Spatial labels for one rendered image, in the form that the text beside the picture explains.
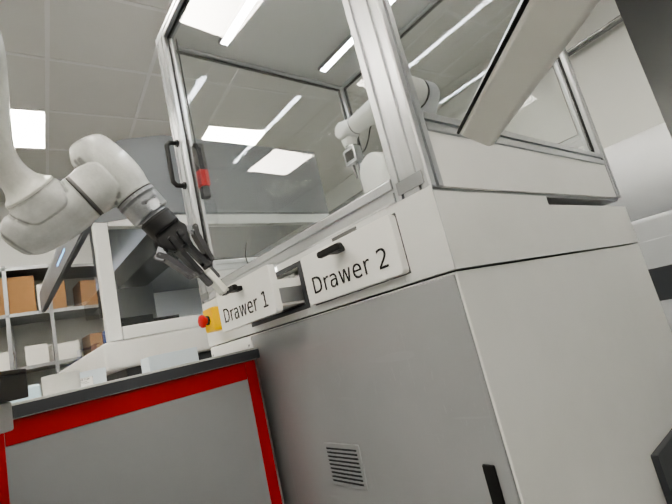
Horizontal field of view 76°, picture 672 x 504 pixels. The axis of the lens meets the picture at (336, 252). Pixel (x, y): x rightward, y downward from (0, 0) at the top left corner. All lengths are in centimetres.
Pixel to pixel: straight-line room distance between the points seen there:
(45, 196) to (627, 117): 371
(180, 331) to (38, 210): 98
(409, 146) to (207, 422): 78
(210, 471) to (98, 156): 74
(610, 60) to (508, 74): 364
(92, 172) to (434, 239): 70
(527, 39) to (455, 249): 38
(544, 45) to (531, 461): 59
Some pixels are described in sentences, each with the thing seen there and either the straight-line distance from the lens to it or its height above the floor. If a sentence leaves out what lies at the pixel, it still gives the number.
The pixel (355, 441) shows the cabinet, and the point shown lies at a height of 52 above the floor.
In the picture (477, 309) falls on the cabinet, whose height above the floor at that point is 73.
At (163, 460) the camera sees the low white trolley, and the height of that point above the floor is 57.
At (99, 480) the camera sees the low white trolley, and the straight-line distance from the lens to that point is 109.
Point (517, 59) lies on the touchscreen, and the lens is 46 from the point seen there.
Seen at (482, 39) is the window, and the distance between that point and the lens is 124.
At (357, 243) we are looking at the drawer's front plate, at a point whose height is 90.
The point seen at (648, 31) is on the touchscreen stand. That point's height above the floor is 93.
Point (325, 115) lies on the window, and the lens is 98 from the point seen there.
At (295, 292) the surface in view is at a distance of 100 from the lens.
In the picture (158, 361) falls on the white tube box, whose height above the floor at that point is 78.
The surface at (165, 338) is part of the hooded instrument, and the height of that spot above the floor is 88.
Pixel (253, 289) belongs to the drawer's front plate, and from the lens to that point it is 102.
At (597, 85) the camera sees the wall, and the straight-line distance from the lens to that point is 411.
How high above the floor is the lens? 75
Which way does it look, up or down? 11 degrees up
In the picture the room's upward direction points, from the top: 14 degrees counter-clockwise
